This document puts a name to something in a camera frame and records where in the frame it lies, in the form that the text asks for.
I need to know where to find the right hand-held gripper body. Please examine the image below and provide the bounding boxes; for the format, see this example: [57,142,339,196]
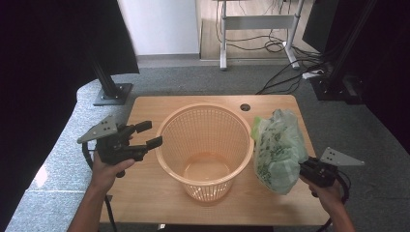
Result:
[299,146,366,198]

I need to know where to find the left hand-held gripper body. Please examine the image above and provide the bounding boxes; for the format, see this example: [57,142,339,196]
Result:
[76,114,149,179]

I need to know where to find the green printed plastic bag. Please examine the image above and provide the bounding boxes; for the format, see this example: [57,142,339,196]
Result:
[249,108,309,196]

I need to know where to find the orange plastic mesh basket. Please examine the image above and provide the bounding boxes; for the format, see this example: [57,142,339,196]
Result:
[155,102,255,204]

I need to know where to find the person's right hand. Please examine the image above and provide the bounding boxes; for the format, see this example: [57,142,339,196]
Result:
[300,175,344,212]

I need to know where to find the person's left hand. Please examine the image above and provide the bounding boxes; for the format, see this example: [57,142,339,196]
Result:
[89,150,136,195]

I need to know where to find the black metal stand with dark base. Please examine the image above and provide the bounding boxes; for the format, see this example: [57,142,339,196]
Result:
[309,0,379,105]

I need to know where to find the white power strip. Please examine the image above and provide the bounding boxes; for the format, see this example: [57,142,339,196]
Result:
[302,70,324,80]

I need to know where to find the black curtain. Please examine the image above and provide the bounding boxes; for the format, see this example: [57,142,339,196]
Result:
[0,0,140,223]

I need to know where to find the black flat panel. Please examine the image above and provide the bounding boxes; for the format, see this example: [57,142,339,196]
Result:
[302,0,343,55]

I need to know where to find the right hand-held gripper cable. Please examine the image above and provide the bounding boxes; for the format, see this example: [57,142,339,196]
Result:
[316,169,352,232]

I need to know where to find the hand-held gripper cable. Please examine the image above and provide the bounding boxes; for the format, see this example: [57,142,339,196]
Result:
[81,141,118,232]
[316,169,352,232]

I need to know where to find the left hand-held gripper cable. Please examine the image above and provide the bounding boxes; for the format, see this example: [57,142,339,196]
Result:
[81,141,118,232]

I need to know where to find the black metal stand with base plate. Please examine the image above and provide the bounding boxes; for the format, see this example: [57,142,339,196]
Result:
[89,52,134,107]

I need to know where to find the bundle of black floor cables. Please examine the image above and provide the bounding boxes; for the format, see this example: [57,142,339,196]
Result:
[215,0,328,96]

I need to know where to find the white desk frame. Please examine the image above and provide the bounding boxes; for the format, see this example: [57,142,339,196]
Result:
[212,0,306,72]

